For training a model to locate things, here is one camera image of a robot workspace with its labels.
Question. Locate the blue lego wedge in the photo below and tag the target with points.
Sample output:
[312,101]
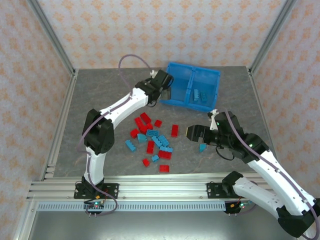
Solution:
[202,148]

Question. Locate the aluminium cross rail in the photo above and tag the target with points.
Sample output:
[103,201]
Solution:
[160,186]

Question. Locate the aluminium side rail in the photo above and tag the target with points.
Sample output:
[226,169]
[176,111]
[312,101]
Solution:
[61,125]
[261,120]

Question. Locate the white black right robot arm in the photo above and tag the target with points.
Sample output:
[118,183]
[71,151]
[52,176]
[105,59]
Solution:
[275,180]

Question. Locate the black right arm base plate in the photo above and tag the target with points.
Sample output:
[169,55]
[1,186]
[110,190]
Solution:
[214,191]

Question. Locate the long red lego brick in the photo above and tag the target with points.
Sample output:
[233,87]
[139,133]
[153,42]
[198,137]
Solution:
[139,124]

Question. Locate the small red lego brick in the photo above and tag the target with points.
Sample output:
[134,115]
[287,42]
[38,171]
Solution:
[146,162]
[158,123]
[149,126]

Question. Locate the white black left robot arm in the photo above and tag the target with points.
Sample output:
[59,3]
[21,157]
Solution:
[95,165]

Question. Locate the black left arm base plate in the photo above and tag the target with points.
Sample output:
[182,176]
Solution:
[111,191]

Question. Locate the small blue lego brick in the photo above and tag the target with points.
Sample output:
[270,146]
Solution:
[155,158]

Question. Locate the aluminium corner post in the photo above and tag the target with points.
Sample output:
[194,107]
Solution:
[272,35]
[51,37]

